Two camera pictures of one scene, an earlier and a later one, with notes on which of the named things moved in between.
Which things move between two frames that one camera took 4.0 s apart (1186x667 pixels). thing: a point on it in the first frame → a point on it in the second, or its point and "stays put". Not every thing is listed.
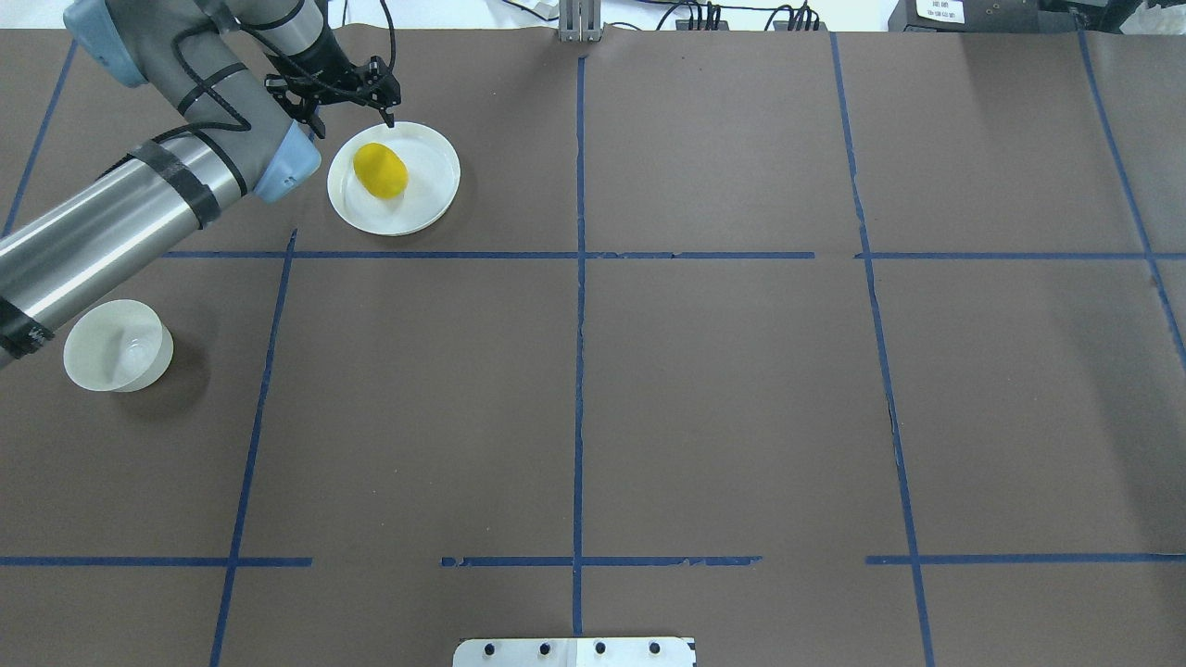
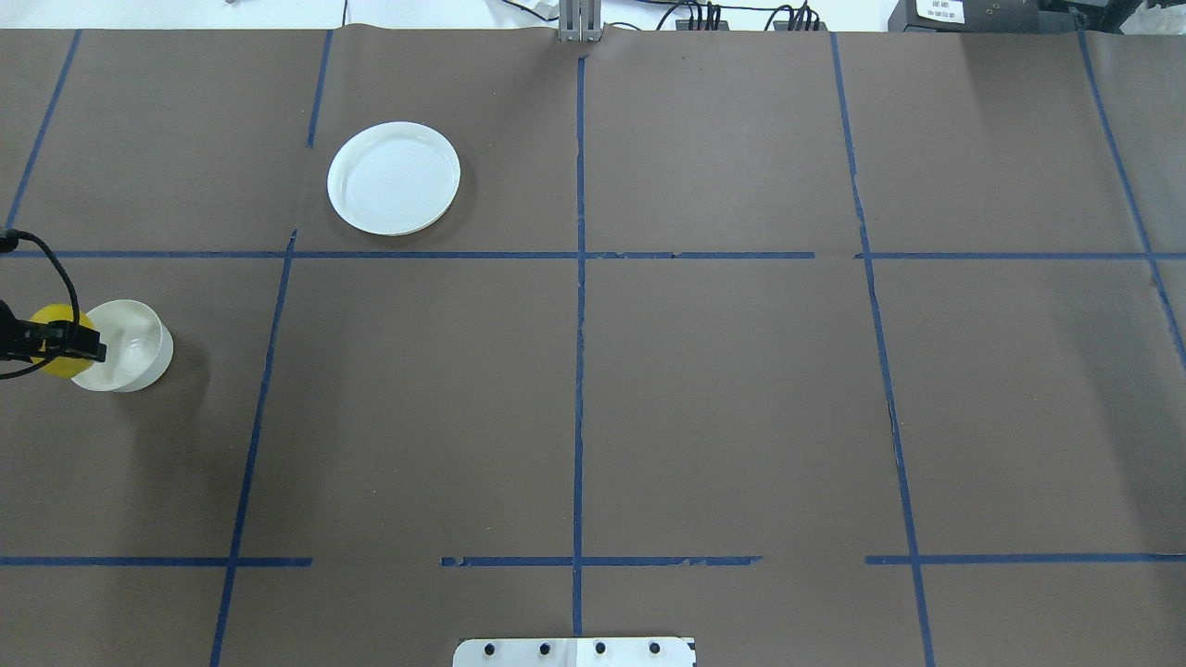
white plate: [434, 173] stays put
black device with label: [984, 16] stays put
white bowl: [117, 346] stays put
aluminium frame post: [580, 20] stays put
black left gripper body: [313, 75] → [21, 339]
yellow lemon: [381, 171] → [58, 366]
